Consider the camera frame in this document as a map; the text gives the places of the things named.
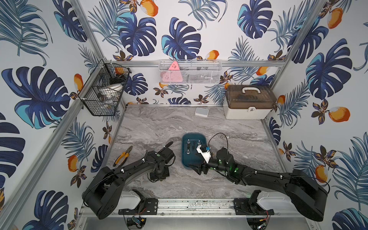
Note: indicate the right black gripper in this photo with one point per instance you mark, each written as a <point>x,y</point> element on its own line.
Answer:
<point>203,165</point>

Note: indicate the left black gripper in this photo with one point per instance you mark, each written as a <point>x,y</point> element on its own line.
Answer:
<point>158,175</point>

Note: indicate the teal plastic storage box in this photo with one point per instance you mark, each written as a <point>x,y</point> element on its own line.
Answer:
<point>194,157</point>

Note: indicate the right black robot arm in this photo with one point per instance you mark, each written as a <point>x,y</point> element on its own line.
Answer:
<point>308,197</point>

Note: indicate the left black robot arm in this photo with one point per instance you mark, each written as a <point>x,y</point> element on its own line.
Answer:
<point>103,194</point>

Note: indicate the small white square box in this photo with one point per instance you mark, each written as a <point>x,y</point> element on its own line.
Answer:
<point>201,112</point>

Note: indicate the white box with brown lid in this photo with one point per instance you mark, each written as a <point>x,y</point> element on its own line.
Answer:
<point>252,102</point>

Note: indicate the pink triangle item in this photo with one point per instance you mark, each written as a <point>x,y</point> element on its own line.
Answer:
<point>173,74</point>

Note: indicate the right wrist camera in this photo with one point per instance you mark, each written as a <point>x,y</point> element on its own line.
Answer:
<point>204,150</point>

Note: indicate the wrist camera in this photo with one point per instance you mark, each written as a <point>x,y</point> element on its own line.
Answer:
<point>204,150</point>
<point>167,153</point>

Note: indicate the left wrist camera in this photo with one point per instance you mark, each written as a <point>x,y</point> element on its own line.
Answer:
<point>167,153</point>

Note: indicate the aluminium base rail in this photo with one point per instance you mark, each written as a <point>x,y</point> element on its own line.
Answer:
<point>271,204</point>

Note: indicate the yellow handled pliers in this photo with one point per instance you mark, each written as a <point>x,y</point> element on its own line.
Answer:
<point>120,161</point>

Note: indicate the black wire basket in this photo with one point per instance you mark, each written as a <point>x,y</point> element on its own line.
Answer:
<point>105,89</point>

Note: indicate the clear wall shelf basket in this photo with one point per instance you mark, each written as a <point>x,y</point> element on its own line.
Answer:
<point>195,71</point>

